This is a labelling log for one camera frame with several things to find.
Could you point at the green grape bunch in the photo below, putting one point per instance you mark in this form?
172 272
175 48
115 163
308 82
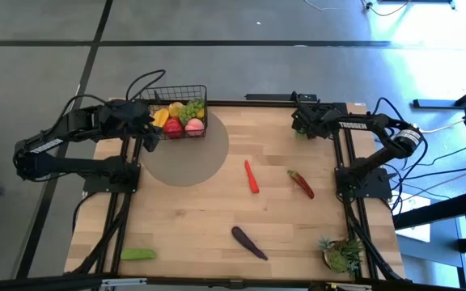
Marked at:
190 110

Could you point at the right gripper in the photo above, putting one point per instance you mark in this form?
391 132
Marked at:
314 119

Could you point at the round yellow fruit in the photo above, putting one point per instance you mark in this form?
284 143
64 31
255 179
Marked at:
175 109

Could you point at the yellow-orange star fruit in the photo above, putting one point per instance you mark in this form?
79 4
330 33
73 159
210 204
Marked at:
160 118

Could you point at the black diagonal beam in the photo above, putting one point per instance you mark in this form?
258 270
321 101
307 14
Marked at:
439 210

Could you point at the black flat metal bar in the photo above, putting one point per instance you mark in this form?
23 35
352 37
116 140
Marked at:
269 97

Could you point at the green pea pod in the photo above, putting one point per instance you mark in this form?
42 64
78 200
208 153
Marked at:
138 254

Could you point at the potted succulent plant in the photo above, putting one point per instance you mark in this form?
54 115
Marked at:
340 256

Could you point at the red apple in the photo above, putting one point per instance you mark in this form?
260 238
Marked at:
173 128

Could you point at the pink peach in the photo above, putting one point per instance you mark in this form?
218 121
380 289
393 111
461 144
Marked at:
194 127

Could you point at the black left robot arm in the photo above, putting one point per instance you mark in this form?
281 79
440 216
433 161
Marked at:
55 165

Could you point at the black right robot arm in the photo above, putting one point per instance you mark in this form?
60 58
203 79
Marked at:
362 126

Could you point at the black aluminium table frame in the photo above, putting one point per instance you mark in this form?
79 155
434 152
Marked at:
237 104

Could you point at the table-level camera box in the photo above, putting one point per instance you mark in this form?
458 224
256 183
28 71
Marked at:
236 284

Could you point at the black T-shaped floor stand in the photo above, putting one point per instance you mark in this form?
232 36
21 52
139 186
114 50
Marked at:
439 103

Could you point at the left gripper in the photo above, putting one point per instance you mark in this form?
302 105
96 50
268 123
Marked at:
136 119

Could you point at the bright red chili pepper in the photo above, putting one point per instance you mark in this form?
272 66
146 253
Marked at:
251 180

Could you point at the dark red green-tipped chili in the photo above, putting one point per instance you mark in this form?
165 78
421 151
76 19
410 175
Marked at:
302 184

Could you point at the round grey mat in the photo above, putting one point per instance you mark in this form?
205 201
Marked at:
184 161

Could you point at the silver aluminium bracket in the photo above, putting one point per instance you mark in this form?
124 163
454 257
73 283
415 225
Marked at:
348 287
124 282

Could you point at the purple eggplant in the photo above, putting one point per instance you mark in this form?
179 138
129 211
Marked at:
247 241

